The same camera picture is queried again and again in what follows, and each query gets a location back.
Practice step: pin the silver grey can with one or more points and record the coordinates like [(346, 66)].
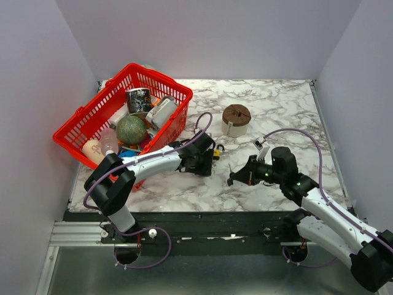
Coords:
[(162, 111)]

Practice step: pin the black headed key bunch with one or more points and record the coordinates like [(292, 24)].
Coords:
[(230, 178)]

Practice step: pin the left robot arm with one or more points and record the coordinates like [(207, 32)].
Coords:
[(112, 181)]

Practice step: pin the brown wrapped paper roll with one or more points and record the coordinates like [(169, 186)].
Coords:
[(235, 120)]

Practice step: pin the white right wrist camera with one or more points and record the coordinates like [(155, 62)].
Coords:
[(261, 147)]

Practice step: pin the green glitter ball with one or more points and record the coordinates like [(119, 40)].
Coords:
[(131, 130)]

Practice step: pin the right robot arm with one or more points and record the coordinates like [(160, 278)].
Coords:
[(366, 251)]

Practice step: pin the red plastic basket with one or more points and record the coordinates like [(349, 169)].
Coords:
[(89, 120)]

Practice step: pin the yellow Opel padlock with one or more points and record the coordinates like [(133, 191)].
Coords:
[(219, 150)]

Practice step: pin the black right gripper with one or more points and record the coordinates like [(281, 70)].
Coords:
[(247, 176)]

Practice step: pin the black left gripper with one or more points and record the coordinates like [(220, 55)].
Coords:
[(206, 169)]

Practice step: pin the clear plastic bottle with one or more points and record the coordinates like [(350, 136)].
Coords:
[(109, 141)]

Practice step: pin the dark printed can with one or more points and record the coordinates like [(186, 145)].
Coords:
[(138, 100)]

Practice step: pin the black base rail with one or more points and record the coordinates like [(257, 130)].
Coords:
[(213, 234)]

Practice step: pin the white small box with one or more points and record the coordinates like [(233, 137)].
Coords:
[(119, 114)]

